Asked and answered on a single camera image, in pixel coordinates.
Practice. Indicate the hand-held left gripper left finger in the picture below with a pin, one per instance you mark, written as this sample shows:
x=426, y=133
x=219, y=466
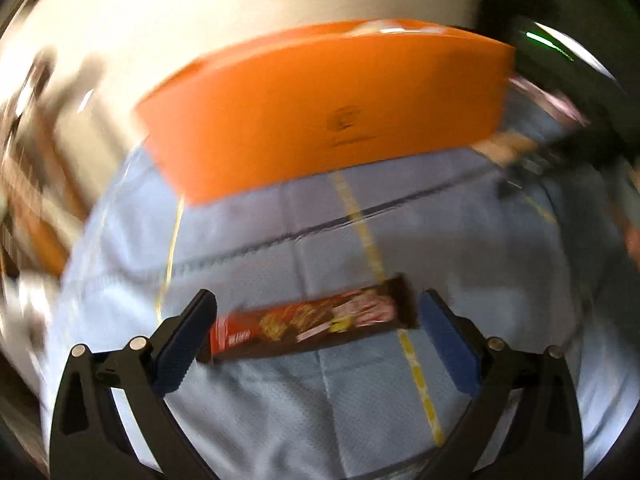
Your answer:
x=175, y=355

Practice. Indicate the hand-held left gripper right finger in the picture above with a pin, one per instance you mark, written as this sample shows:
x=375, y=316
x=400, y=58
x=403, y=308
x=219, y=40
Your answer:
x=450, y=355

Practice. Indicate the brown and red chocolate bar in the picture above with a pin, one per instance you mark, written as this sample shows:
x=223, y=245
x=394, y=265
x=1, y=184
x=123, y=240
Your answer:
x=310, y=322

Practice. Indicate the orange cardboard box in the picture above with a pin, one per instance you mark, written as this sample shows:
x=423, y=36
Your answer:
x=310, y=120

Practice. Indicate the pink striped cloth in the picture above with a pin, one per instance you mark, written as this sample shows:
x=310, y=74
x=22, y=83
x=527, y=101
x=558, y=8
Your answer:
x=550, y=100

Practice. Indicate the blue checked tablecloth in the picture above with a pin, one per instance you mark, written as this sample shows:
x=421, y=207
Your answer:
x=260, y=410

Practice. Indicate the tan snack packet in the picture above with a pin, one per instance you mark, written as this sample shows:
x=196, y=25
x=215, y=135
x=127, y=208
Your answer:
x=507, y=147

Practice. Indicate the carved light wooden chair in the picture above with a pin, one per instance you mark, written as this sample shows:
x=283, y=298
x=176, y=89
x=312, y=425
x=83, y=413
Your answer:
x=35, y=185

